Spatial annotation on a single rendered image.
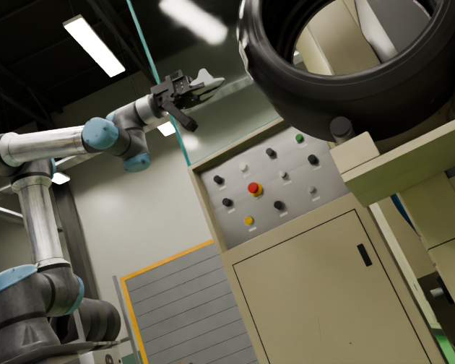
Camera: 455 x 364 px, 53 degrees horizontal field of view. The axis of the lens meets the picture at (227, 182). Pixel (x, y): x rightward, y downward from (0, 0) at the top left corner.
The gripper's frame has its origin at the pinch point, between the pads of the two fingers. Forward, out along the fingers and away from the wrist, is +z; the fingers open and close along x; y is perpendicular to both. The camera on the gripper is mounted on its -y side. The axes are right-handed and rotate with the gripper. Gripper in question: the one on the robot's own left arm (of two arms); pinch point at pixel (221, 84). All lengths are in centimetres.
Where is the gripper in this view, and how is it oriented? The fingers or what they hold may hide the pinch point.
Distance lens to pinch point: 124.5
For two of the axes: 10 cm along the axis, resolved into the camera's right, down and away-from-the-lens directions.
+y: -2.5, -9.2, 3.1
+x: 3.8, 2.0, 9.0
